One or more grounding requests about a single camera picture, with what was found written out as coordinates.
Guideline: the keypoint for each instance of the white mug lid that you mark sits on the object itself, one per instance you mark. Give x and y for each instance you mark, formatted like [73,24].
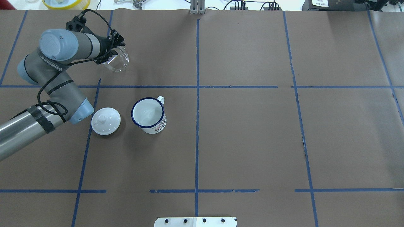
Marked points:
[106,121]

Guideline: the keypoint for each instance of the yellow tape roll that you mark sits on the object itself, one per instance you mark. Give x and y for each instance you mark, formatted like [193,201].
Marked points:
[66,4]

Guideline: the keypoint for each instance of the white enamel mug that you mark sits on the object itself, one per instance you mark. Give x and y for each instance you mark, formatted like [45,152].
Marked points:
[149,114]

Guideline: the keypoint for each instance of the black computer box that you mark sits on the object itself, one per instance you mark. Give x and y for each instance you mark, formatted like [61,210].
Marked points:
[343,5]

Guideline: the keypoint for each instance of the aluminium frame post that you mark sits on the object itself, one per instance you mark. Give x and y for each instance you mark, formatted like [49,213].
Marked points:
[197,7]

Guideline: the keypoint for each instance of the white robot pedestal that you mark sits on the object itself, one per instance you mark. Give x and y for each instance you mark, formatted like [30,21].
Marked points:
[196,222]

